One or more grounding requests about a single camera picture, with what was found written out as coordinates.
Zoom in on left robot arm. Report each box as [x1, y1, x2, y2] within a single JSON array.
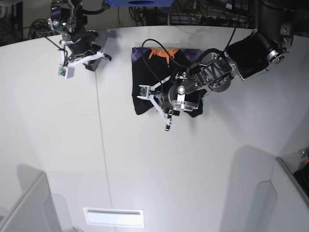
[[157, 0, 300, 117]]

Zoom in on black T-shirt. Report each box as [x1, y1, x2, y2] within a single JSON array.
[[131, 47, 202, 115]]

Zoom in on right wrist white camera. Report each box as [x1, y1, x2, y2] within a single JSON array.
[[58, 64, 75, 79]]

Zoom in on black keyboard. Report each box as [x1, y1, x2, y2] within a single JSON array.
[[294, 164, 309, 197]]

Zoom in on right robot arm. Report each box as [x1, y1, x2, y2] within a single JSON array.
[[48, 0, 111, 56]]

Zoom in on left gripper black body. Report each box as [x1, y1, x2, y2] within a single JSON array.
[[161, 83, 200, 113]]

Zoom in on white label plate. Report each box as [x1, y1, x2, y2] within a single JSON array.
[[83, 207, 144, 228]]

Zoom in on black power strip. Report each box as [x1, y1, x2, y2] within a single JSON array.
[[197, 16, 250, 28]]

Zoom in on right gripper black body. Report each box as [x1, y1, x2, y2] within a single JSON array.
[[62, 32, 98, 55]]

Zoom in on wrist white camera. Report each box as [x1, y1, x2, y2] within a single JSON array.
[[137, 85, 151, 100], [58, 64, 75, 79]]

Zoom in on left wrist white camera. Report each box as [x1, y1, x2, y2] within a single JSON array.
[[137, 85, 151, 100]]

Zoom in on blue box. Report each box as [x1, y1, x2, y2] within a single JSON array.
[[107, 0, 174, 7]]

